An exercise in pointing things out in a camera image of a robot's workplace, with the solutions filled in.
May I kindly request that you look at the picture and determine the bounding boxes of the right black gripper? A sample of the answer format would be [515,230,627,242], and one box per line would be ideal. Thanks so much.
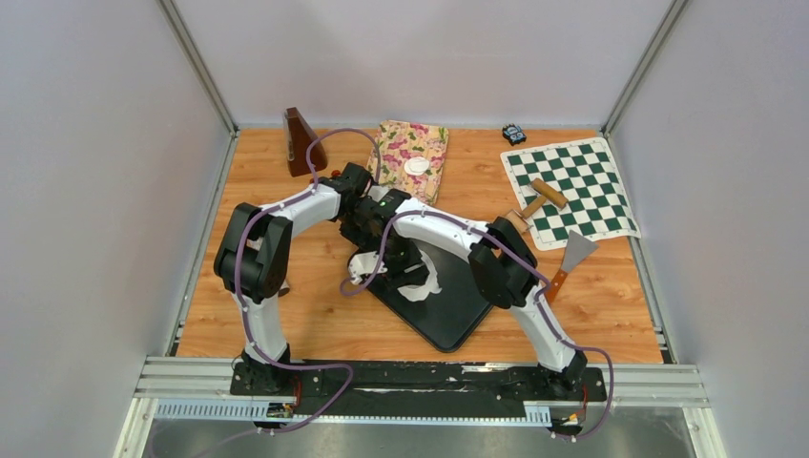
[372,236,431,291]

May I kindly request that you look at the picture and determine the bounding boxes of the black baking tray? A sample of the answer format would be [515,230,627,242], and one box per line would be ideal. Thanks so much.
[368,240,492,353]

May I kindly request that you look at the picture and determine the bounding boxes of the wooden pastry roller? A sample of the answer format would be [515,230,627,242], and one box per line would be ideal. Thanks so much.
[504,178,569,234]

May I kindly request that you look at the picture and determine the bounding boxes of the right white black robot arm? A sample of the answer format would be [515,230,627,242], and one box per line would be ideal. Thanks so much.
[337,186,588,399]

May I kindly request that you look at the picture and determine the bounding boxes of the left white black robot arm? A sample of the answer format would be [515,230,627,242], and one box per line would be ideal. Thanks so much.
[214,163,375,394]

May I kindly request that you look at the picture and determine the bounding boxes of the floral rectangular tray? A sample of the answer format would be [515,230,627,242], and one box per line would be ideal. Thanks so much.
[366,120,449,205]

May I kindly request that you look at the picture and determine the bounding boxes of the brown wooden metronome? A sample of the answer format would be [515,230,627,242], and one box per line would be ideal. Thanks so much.
[283,107,318,177]

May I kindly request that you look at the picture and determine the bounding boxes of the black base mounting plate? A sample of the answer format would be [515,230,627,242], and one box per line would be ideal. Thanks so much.
[230,361,607,418]

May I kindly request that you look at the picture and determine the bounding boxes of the small blue black toy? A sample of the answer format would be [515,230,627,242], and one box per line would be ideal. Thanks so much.
[501,124,527,146]

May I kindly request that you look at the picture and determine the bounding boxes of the green white chess mat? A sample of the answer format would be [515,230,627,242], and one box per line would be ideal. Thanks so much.
[500,136,641,251]

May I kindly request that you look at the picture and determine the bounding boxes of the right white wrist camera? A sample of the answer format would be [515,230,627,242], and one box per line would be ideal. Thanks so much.
[348,252,387,285]

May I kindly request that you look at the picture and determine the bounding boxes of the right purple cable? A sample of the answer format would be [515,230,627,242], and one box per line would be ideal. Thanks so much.
[340,210,615,442]

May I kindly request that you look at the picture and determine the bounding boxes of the purple cable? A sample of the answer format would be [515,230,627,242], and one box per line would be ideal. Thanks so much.
[340,210,615,442]
[232,128,382,437]

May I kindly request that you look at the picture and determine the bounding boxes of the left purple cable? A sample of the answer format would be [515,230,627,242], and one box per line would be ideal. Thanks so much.
[232,128,382,437]

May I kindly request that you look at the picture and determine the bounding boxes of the wooden handled metal scraper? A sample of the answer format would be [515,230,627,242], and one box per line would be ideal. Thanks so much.
[545,231,599,303]

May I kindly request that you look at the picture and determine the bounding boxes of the aluminium frame rail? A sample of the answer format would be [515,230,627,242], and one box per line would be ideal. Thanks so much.
[115,357,726,457]

